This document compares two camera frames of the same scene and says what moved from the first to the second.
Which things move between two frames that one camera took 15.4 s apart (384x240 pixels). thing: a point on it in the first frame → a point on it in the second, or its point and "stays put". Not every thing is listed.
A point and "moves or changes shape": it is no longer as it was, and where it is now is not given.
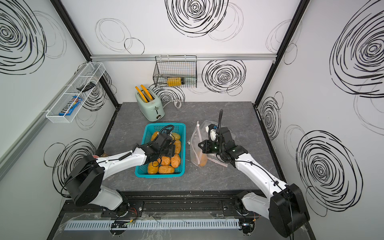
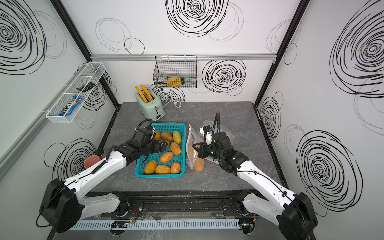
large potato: [203, 159] moves or changes shape
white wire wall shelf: [67, 106] stays put
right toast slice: [146, 92] stays put
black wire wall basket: [175, 71] stays put
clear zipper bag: [197, 156] moves or changes shape
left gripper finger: [171, 150] → [163, 145]
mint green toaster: [153, 109] stays put
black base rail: [167, 205] stays put
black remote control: [88, 86] stays put
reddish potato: [175, 160] → [175, 168]
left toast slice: [141, 94] stays put
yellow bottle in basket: [174, 81] stays put
